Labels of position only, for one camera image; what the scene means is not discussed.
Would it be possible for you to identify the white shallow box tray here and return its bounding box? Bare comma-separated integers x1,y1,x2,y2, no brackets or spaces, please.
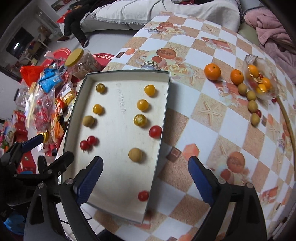
62,69,171,223

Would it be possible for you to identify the yellow striped tomato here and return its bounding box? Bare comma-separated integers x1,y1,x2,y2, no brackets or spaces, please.
133,114,147,127

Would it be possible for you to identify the orange in bowl left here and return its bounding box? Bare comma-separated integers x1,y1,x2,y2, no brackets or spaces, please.
248,64,259,78

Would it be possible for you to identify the seated person in black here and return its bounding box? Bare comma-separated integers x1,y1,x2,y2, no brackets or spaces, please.
57,0,114,48

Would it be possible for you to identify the tan longan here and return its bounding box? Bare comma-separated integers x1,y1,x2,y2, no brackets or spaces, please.
247,100,258,113
246,90,257,101
82,115,95,127
237,83,248,96
250,113,260,126

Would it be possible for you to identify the blue snack packet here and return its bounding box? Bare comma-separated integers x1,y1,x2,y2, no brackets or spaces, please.
38,68,63,94

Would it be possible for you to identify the dark yellow cherry tomato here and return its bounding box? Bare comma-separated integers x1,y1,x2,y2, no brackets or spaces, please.
95,83,106,93

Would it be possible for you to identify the white grey sofa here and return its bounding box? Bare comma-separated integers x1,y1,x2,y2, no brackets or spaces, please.
80,1,241,33

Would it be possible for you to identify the yellow tomato tray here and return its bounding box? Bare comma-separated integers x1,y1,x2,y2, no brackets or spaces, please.
93,104,104,115

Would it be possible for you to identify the orange mandarin right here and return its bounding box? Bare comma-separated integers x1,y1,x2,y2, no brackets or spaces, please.
230,69,244,86

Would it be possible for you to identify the tan longan fruit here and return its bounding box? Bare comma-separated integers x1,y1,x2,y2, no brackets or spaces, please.
128,148,143,163

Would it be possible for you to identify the orange mandarin left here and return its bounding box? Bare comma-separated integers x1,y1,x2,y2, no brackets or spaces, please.
204,63,221,81

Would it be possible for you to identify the long wooden stick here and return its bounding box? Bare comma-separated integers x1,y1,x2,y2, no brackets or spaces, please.
276,96,296,180

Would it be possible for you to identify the small red tomato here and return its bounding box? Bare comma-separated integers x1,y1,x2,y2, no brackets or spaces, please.
87,136,98,146

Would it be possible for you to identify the tan longan beside tomato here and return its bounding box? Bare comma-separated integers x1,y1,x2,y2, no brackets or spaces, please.
250,113,260,126

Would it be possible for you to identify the orange in bowl right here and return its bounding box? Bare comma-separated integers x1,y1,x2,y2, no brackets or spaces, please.
261,77,272,90

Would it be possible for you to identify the pink blanket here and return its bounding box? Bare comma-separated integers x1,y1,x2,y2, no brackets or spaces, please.
244,7,295,84

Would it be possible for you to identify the orange mandarin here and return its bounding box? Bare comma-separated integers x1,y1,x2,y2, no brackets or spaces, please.
204,63,221,81
230,69,244,86

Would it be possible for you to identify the glass fruit bowl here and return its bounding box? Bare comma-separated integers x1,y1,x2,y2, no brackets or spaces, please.
243,54,279,100

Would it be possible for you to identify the orange in bowl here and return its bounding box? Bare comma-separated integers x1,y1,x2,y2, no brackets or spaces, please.
248,64,259,78
261,77,272,90

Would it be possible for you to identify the yellow fruit in bowl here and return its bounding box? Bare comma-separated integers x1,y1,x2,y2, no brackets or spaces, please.
256,83,267,94

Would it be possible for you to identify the plastic jar yellow lid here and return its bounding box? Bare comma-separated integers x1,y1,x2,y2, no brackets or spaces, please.
65,48,102,80

